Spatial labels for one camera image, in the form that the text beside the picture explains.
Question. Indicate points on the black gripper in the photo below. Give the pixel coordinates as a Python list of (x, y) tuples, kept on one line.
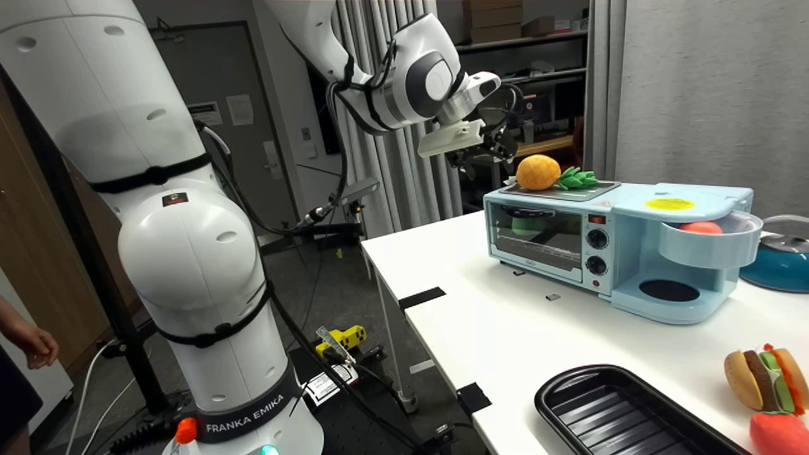
[(502, 116)]

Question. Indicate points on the green ball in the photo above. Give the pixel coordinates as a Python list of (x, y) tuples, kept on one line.
[(530, 225)]

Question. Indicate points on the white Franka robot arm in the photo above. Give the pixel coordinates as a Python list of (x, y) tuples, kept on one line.
[(194, 253)]

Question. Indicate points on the orange pineapple plushie green leaves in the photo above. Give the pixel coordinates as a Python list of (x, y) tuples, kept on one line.
[(538, 172)]

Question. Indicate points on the black oven knob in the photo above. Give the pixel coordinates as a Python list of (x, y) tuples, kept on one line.
[(596, 265), (597, 237)]

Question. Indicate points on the light blue toy oven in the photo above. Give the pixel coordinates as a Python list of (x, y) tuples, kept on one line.
[(641, 242)]

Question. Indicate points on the red plushie in pan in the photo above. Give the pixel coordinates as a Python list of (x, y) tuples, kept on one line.
[(701, 229)]

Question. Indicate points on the grey room door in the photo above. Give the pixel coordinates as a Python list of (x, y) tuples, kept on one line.
[(253, 126)]

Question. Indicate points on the burger plushie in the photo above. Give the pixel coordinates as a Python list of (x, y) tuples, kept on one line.
[(746, 380)]

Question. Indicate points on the red round plushie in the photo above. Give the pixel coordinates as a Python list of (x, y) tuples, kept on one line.
[(780, 432)]

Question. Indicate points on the person right hand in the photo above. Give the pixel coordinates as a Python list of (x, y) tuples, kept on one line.
[(35, 341)]

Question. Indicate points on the dark metal shelf unit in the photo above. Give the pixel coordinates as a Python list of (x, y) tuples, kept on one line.
[(539, 78)]

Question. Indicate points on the cardboard box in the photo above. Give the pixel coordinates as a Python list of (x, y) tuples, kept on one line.
[(495, 17)]

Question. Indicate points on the grey curtain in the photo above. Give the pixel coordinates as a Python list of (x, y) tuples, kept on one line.
[(395, 177)]

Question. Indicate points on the yellow round sticker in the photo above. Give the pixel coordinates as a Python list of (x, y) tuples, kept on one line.
[(670, 202)]

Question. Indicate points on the black tape strip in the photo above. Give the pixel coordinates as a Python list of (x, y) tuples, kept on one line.
[(421, 297), (473, 398)]

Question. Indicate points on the metal table leg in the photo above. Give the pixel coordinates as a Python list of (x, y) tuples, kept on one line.
[(394, 336)]

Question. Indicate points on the light blue round pan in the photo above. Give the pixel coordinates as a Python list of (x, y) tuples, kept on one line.
[(710, 251)]

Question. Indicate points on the yellow clamp tool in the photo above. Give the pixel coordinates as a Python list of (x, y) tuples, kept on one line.
[(343, 341)]

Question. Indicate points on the black ribbed tray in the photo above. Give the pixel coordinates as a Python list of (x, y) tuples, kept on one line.
[(609, 413)]

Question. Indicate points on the dark teal pot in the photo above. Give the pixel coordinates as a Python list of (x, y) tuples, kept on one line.
[(784, 270)]

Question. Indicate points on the black stand pole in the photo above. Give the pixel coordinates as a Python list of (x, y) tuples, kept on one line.
[(103, 285)]

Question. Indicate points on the orange capped squeeze bottle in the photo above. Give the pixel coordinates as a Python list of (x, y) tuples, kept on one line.
[(184, 438)]

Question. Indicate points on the person black clothing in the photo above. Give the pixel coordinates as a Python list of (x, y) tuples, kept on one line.
[(14, 404)]

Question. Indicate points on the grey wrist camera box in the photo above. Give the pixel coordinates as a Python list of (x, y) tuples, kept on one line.
[(454, 138)]

